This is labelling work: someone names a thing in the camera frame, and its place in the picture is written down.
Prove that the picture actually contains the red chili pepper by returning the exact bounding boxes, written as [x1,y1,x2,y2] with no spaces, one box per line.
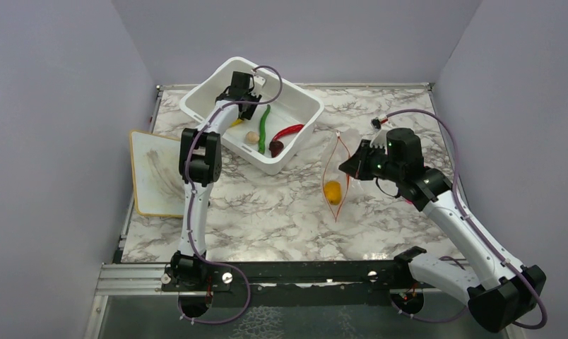
[272,124,304,141]

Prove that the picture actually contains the clear zip top bag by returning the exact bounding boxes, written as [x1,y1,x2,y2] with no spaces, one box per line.
[320,129,365,223]

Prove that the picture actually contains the orange citrus fruit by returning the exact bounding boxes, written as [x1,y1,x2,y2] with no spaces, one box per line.
[323,181,343,206]

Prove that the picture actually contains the yellow banana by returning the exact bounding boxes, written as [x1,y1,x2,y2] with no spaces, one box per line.
[230,119,244,127]

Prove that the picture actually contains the green chili pepper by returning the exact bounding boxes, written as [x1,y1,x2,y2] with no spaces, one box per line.
[257,105,271,155]

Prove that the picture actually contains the white plastic bin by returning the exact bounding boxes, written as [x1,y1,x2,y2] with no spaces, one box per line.
[179,56,324,175]

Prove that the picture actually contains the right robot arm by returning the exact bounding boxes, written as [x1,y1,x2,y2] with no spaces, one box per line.
[338,128,547,333]

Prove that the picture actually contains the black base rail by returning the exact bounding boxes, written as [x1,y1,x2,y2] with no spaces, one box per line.
[160,260,419,308]

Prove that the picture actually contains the white cutting board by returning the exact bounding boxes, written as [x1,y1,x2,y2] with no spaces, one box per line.
[129,130,185,218]

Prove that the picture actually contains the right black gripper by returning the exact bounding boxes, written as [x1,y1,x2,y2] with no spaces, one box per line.
[339,139,403,184]

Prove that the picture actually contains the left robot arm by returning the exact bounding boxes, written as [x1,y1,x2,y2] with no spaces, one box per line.
[168,71,266,290]

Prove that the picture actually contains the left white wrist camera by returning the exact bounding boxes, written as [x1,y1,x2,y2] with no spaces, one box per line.
[252,71,266,90]

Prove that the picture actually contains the dark red plum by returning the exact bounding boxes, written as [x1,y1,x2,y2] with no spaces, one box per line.
[268,140,284,158]

